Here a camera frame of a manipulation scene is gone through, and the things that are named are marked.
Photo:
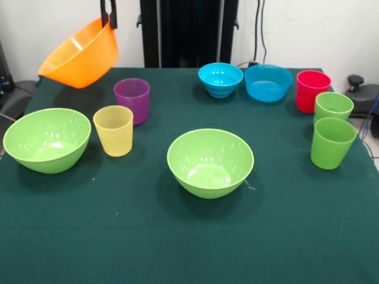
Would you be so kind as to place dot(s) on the red plastic cup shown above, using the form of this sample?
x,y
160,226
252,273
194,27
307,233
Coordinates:
x,y
309,91

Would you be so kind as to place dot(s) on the large orange plastic bowl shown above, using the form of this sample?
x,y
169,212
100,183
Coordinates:
x,y
83,65

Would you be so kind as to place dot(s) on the ribbed cyan plastic bowl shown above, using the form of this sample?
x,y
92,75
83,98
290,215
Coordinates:
x,y
220,80

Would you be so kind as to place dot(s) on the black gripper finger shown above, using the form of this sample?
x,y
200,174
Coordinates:
x,y
113,17
104,14

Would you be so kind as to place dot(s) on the translucent blue plastic bowl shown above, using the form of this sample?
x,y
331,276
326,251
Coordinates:
x,y
268,85

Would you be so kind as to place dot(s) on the green plastic bowl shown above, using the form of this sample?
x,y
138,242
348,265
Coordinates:
x,y
207,165
47,142

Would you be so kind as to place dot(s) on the dark green table cloth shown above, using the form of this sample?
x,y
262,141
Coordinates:
x,y
118,230

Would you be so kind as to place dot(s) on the green plastic cup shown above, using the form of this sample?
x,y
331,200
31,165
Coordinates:
x,y
331,145
333,106

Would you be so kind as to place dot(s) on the black stand base with knob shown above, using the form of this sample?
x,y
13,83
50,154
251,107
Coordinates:
x,y
367,94

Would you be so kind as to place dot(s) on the purple plastic cup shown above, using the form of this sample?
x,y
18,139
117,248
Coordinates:
x,y
134,100

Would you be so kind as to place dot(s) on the yellow plastic cup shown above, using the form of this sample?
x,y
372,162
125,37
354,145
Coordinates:
x,y
114,136

